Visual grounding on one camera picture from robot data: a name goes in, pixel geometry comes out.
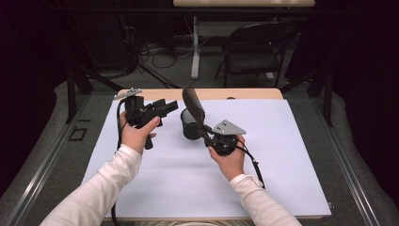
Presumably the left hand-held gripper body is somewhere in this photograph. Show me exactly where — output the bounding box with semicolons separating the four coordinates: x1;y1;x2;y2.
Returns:
113;88;165;151

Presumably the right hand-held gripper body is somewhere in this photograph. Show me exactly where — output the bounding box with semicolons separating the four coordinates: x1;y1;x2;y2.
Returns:
203;120;247;157

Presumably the black mesh pen holder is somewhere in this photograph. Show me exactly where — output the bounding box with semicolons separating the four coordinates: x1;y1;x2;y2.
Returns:
180;107;205;141

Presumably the person's right hand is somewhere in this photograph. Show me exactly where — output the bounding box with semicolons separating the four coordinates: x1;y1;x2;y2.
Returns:
207;135;247;183

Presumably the person's left hand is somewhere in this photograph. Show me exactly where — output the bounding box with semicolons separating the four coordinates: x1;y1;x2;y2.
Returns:
120;111;162;154

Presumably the wooden table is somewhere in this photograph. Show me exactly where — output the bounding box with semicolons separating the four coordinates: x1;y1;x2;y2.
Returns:
103;88;324;222

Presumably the white-legged desk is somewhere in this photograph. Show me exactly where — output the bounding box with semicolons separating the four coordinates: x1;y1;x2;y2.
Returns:
172;0;316;81

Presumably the white board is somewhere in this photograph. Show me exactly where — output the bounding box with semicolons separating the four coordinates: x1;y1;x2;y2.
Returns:
82;99;332;220

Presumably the black metal stand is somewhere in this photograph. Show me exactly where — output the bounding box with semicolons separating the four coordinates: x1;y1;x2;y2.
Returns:
65;15;125;124
279;62;334;128

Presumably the black folding chair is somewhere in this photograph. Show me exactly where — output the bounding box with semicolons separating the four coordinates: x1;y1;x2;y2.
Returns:
214;21;299;89

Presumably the black metal crossbar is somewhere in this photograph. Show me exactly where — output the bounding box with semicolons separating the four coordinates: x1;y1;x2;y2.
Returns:
46;7;349;15

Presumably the dark curtain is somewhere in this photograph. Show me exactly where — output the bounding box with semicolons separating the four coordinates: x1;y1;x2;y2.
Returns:
0;0;69;196
313;0;399;202

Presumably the left hand-held gripper black cable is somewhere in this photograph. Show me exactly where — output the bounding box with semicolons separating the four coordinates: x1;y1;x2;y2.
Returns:
110;98;126;226

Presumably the hand-held gripper black cable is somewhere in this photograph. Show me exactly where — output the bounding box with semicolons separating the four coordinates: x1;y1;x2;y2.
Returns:
233;139;267;190
110;98;126;226

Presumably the right hand-held gripper black cable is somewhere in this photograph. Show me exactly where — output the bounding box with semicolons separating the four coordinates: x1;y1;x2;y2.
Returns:
233;139;267;190

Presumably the bundle of floor cables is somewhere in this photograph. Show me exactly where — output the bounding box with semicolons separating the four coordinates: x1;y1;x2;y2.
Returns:
119;15;196;79

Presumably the metal floor rail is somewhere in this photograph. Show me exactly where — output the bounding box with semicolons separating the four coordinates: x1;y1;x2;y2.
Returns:
4;93;92;226
309;93;382;226

